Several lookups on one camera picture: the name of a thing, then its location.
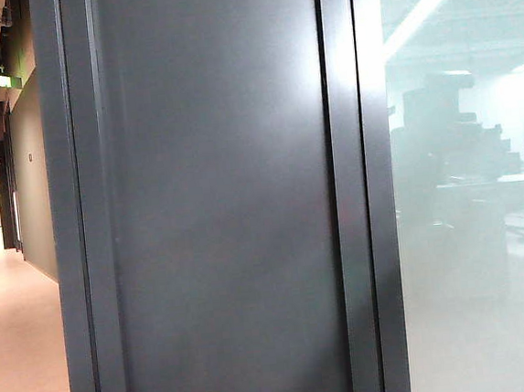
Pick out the grey metal door panel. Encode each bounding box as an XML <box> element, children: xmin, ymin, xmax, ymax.
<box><xmin>27</xmin><ymin>0</ymin><xmax>416</xmax><ymax>392</ymax></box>

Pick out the frosted glass partition pane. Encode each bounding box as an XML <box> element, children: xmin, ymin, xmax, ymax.
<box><xmin>377</xmin><ymin>0</ymin><xmax>524</xmax><ymax>392</ymax></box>

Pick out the green illuminated exit sign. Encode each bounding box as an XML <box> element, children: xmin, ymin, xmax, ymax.
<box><xmin>0</xmin><ymin>65</ymin><xmax>24</xmax><ymax>90</ymax></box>

